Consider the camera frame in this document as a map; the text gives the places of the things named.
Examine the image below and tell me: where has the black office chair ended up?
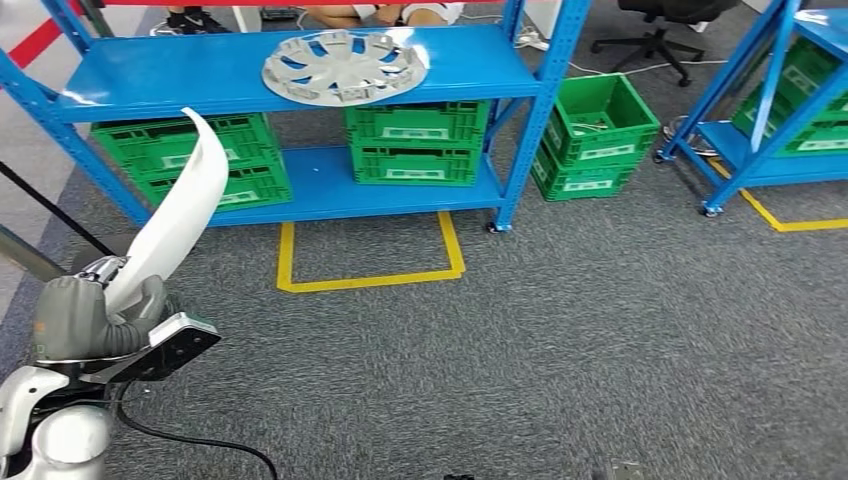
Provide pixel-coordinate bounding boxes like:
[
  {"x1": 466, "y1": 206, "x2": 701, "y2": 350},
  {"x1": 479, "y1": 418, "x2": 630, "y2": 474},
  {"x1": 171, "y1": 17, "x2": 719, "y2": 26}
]
[{"x1": 590, "y1": 0, "x2": 741, "y2": 89}]

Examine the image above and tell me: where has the grey wheel cover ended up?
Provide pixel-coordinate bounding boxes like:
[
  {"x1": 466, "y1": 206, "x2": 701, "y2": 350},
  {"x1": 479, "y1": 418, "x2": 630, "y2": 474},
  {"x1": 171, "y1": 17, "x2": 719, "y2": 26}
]
[{"x1": 260, "y1": 29, "x2": 429, "y2": 109}]

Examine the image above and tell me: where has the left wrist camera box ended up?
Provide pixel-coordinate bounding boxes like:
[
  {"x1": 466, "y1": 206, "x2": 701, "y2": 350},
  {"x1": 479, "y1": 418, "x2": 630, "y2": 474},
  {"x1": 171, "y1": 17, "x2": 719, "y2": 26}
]
[{"x1": 78, "y1": 312, "x2": 223, "y2": 386}]

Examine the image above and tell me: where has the white curved car panel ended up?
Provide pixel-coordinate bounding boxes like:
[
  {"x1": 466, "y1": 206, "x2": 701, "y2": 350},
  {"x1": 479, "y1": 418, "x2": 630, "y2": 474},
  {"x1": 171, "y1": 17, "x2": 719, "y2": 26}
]
[{"x1": 103, "y1": 107, "x2": 231, "y2": 317}]

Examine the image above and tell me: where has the chrome round base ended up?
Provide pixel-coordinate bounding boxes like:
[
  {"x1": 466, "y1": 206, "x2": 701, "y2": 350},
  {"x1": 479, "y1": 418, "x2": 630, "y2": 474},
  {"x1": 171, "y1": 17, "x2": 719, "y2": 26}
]
[{"x1": 663, "y1": 115, "x2": 711, "y2": 160}]

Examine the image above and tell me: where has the blue metal shelf rack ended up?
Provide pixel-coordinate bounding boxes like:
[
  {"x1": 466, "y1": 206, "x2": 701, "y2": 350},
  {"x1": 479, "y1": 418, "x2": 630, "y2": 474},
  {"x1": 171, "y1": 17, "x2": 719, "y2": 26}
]
[
  {"x1": 0, "y1": 0, "x2": 594, "y2": 234},
  {"x1": 654, "y1": 0, "x2": 848, "y2": 219}
]

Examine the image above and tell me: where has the black camera cable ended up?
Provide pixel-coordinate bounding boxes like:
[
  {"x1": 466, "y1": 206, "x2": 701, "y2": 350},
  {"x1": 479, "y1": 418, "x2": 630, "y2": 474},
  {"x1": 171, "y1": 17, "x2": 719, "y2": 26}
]
[{"x1": 115, "y1": 382, "x2": 280, "y2": 480}]

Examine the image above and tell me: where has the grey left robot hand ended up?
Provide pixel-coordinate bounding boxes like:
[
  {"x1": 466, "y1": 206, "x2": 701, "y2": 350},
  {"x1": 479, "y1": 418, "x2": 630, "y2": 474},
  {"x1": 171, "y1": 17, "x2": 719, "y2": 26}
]
[{"x1": 33, "y1": 254, "x2": 171, "y2": 362}]

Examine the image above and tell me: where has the white desk panel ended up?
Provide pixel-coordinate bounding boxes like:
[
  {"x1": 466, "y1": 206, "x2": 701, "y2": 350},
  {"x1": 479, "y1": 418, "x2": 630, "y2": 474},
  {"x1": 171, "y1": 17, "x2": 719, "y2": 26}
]
[{"x1": 231, "y1": 5, "x2": 264, "y2": 34}]

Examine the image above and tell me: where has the white cable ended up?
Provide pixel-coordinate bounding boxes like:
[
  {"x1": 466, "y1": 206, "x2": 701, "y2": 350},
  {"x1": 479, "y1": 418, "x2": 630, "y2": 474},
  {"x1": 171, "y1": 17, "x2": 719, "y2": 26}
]
[{"x1": 515, "y1": 33, "x2": 731, "y2": 79}]

